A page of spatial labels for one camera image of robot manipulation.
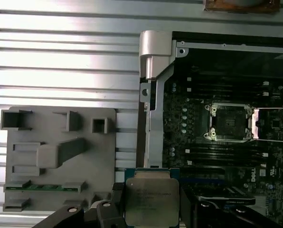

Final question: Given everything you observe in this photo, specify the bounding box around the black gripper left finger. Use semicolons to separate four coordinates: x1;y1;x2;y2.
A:
36;182;126;228

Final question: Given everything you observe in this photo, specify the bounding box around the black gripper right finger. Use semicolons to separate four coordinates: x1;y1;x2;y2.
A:
179;186;278;228

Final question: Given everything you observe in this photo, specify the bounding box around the silver topped CPU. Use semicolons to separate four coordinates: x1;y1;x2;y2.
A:
123;167;180;225

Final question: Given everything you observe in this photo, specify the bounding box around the blue expansion slot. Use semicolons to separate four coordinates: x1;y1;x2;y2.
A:
180;178;224;183

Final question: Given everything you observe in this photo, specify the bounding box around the black RAM slot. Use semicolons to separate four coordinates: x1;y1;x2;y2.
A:
186;156;268;162
186;151;268;157
186;161;268;167
186;146;268;152

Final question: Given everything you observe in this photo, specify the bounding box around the CPU socket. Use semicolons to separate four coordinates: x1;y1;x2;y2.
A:
204;99;254;143

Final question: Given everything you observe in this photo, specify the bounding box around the green RAM stick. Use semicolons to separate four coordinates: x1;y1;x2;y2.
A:
4;184;85;191

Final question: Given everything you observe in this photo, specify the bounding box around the black open PC case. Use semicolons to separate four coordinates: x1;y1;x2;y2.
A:
136;30;283;228

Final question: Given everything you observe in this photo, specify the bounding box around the dark green motherboard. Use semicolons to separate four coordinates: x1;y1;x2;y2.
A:
162;47;283;228

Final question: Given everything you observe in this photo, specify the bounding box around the grey parts rack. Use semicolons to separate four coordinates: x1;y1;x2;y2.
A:
2;106;117;212

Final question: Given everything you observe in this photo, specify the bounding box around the metal socket cover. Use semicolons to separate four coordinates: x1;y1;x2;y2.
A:
251;107;283;143

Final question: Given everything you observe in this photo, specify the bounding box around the brown square base plate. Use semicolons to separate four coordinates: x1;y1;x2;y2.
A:
203;0;281;14

